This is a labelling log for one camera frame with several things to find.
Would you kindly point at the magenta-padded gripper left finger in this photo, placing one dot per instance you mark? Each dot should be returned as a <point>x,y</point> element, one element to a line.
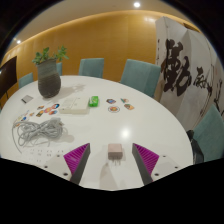
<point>75,163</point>

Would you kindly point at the white calligraphy folding screen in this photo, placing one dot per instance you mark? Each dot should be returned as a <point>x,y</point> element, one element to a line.
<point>186,73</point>

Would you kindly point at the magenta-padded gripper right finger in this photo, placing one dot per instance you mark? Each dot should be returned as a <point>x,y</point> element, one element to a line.
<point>150,163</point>

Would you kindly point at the dark ribbed vase with plant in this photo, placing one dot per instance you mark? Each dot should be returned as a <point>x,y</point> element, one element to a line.
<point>49,81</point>

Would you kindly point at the black wall screen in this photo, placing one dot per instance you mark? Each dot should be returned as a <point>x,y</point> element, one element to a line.
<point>7,76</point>

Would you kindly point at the white sticker sheet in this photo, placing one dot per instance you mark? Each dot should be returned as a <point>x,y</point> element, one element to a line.
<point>21,118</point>

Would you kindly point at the round ceiling light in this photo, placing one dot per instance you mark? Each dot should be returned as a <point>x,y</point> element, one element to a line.
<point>136,4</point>
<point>18,41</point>

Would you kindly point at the flat white box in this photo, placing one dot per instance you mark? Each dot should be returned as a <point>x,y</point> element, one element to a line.
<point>74,105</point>

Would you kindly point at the green packet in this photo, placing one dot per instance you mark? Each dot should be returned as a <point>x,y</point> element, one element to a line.
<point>93,101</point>

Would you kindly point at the teal upholstered chair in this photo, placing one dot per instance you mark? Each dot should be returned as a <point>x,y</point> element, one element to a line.
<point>59,69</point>
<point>211,133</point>
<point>26,80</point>
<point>91,68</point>
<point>140,77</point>

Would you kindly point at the small pinkish white charger block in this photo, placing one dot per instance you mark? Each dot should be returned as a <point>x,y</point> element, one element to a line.
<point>115,151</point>

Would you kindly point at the colourful sticker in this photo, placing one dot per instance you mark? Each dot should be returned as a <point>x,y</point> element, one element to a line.
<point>40,107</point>
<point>129,106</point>
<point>47,110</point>
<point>55,106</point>
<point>124,100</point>
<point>111,101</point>
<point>39,113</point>
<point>31,114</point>
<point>53,112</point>

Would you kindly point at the white power strip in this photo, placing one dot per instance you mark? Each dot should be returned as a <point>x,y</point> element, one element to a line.
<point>40,155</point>

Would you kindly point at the small grey card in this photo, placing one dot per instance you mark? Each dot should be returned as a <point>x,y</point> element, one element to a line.
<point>27,99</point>

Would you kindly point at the round white-rimmed sticker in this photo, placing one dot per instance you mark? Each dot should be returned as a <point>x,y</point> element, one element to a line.
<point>113,109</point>

